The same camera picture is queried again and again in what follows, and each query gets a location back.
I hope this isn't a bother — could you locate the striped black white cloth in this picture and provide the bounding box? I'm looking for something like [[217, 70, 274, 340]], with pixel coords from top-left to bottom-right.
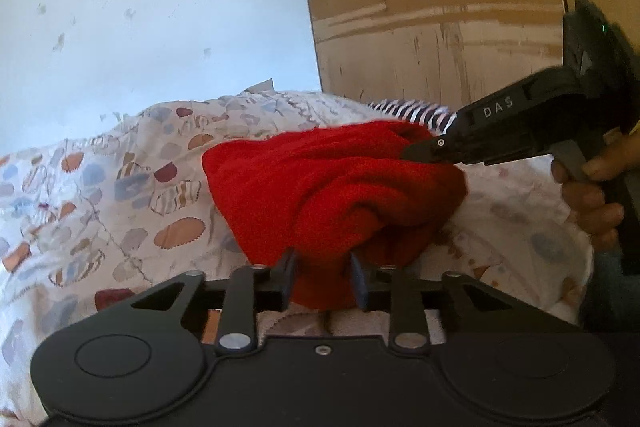
[[367, 99, 459, 131]]

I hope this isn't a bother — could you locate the wooden board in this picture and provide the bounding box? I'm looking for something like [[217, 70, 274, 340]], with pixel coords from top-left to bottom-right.
[[291, 0, 640, 114]]

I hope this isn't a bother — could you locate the person's right hand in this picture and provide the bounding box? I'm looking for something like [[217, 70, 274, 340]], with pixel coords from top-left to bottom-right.
[[550, 129, 632, 254]]

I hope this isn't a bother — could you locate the patterned beige quilt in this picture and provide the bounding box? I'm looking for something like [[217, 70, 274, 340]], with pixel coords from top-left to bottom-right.
[[0, 89, 596, 427]]

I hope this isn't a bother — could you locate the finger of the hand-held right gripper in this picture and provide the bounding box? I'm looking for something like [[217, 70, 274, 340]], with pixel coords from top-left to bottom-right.
[[399, 134, 453, 164]]

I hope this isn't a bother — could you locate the red knitted sweater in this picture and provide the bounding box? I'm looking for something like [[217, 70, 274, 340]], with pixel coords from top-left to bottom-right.
[[201, 119, 470, 311]]

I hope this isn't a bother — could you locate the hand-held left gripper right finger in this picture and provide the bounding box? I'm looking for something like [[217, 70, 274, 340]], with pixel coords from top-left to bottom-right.
[[349, 251, 513, 354]]

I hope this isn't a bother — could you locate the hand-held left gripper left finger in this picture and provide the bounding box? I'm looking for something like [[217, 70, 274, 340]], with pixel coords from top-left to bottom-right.
[[130, 249, 299, 354]]

